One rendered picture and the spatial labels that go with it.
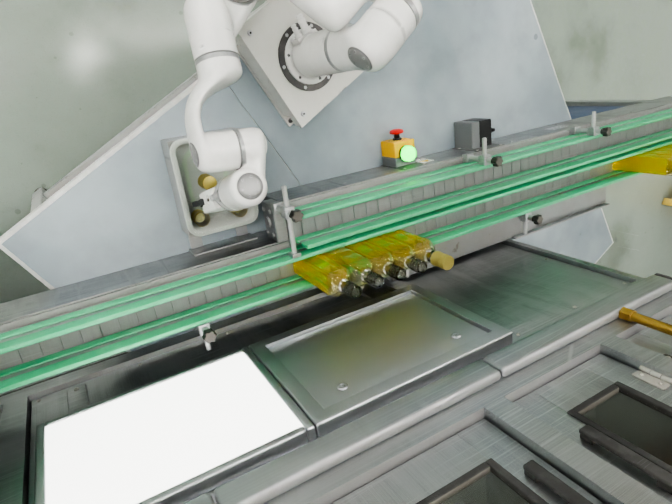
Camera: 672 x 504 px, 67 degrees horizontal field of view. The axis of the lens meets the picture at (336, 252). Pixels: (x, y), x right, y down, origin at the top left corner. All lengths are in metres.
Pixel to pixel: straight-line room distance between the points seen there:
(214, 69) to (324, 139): 0.48
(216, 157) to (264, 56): 0.36
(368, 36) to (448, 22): 0.65
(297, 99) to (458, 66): 0.59
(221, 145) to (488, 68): 1.03
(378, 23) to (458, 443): 0.76
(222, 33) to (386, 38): 0.30
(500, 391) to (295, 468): 0.40
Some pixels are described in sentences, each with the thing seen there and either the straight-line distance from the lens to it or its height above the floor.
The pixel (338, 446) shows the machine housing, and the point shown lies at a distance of 0.87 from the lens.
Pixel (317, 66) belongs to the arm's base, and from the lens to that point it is 1.19.
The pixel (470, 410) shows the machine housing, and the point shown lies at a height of 1.42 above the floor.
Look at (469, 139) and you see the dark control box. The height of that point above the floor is 0.82.
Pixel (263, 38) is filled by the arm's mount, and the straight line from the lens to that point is 1.25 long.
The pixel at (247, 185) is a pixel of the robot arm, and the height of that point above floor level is 1.08.
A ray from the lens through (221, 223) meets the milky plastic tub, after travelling 1.24.
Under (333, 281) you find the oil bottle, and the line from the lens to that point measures 1.09.
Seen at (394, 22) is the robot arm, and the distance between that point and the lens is 1.05.
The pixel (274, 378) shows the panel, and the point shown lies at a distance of 1.05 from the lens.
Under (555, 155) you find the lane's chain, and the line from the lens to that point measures 1.81.
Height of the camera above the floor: 1.98
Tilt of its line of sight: 57 degrees down
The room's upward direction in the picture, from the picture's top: 117 degrees clockwise
